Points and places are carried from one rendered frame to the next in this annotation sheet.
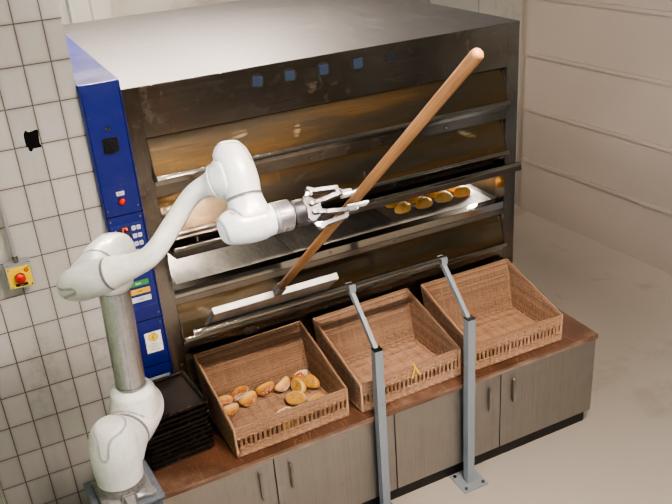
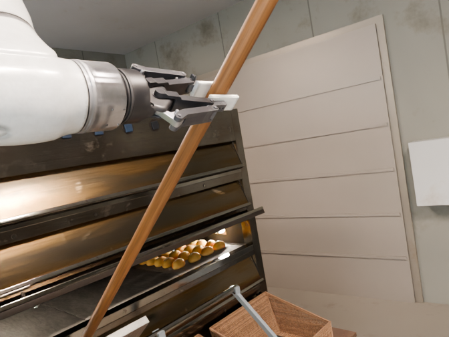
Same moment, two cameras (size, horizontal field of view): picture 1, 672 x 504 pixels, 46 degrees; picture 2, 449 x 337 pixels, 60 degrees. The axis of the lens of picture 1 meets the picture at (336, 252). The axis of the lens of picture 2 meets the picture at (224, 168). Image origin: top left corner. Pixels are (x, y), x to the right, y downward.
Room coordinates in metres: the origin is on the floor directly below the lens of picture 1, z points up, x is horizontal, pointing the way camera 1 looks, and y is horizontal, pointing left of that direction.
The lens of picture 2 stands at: (1.55, 0.20, 1.87)
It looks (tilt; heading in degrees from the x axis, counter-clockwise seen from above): 3 degrees down; 337
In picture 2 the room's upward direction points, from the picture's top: 10 degrees counter-clockwise
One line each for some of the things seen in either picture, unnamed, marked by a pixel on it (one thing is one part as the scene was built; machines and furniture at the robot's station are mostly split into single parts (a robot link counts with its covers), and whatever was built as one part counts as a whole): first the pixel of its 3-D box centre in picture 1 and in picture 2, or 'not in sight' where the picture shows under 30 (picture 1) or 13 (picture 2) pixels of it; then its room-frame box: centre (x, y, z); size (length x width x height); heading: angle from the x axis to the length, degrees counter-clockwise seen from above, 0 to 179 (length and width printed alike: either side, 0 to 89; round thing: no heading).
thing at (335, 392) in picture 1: (270, 384); not in sight; (3.05, 0.34, 0.72); 0.56 x 0.49 x 0.28; 116
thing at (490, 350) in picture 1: (490, 311); (272, 336); (3.55, -0.77, 0.72); 0.56 x 0.49 x 0.28; 114
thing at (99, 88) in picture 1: (102, 246); not in sight; (3.95, 1.26, 1.07); 1.93 x 0.16 x 2.15; 24
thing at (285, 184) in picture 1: (347, 172); (131, 227); (3.54, -0.08, 1.54); 1.79 x 0.11 x 0.19; 114
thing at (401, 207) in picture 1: (408, 184); (174, 251); (4.18, -0.43, 1.21); 0.61 x 0.48 x 0.06; 24
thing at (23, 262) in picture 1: (19, 273); not in sight; (2.88, 1.26, 1.46); 0.10 x 0.07 x 0.10; 114
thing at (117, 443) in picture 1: (115, 448); not in sight; (2.11, 0.77, 1.17); 0.18 x 0.16 x 0.22; 170
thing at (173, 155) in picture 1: (344, 118); (122, 176); (3.54, -0.08, 1.80); 1.79 x 0.11 x 0.19; 114
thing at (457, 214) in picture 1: (350, 243); (142, 299); (3.56, -0.07, 1.16); 1.80 x 0.06 x 0.04; 114
